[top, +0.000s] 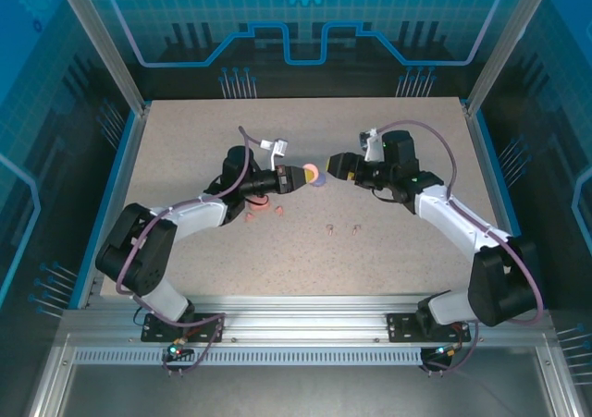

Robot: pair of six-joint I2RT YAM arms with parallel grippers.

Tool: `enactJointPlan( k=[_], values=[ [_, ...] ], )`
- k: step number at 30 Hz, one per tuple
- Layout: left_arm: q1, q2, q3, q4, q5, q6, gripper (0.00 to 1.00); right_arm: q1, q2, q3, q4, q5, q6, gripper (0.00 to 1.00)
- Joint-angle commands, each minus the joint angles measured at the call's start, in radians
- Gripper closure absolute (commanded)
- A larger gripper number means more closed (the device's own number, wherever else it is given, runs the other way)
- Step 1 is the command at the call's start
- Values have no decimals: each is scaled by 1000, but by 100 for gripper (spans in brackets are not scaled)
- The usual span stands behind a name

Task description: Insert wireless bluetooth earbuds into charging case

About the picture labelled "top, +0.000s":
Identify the aluminium mounting rail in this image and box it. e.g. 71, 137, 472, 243
62, 294, 554, 350

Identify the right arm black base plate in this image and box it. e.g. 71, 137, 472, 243
386, 313, 473, 344

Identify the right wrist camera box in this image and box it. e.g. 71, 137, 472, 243
358, 128, 388, 163

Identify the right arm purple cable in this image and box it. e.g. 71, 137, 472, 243
374, 119, 545, 376

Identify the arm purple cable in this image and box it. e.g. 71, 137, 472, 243
374, 119, 545, 376
115, 125, 269, 376

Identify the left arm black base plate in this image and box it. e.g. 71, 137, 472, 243
141, 313, 227, 344

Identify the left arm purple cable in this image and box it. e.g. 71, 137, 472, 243
115, 125, 269, 376

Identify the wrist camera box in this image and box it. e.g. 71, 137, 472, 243
358, 128, 388, 163
260, 137, 291, 171

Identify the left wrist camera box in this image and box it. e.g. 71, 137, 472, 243
260, 137, 291, 171

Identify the aluminium frame post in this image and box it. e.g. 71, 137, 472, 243
463, 0, 559, 117
50, 0, 153, 116

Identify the slotted grey cable duct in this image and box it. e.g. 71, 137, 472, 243
72, 347, 425, 367

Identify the blue table side trim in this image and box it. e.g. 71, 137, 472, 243
474, 106, 546, 310
68, 106, 141, 310

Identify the cable connector with lights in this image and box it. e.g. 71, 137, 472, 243
166, 337, 194, 362
423, 342, 464, 362

